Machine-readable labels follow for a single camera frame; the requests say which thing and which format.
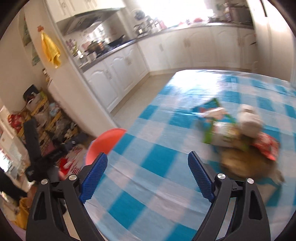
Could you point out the yellow hanging towel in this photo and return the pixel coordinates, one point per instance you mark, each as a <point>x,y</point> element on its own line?
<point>51,50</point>

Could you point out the red snack wrapper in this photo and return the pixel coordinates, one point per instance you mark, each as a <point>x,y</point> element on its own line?
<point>267,145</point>

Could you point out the brown round bread slice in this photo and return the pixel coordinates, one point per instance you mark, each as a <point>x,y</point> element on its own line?
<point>250,164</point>

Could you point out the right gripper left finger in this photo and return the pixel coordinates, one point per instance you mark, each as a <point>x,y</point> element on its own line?
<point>46,220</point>

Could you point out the orange plastic basin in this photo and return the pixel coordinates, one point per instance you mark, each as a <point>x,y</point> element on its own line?
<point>104,144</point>

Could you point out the white kitchen cabinets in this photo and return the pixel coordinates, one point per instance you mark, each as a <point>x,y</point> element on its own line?
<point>215,46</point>

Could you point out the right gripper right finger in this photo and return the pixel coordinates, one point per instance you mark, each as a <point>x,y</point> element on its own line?
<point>237,211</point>

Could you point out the range hood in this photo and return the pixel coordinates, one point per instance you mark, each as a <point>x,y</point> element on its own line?
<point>84,20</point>

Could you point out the cluttered storage shelf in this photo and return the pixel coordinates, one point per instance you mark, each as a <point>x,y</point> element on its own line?
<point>47,134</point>

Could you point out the white refrigerator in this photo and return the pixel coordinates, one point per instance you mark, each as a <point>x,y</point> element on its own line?
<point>275,41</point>

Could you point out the blue white checkered tablecloth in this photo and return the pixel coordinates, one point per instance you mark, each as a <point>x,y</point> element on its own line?
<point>148,191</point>

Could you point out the black wok pan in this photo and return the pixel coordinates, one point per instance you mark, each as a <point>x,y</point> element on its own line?
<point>117,42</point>

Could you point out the brown cooking pot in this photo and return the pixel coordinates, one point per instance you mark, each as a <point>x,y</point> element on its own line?
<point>96,46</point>

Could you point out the green snack wrapper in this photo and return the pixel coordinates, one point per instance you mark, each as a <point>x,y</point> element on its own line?
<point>219,126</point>

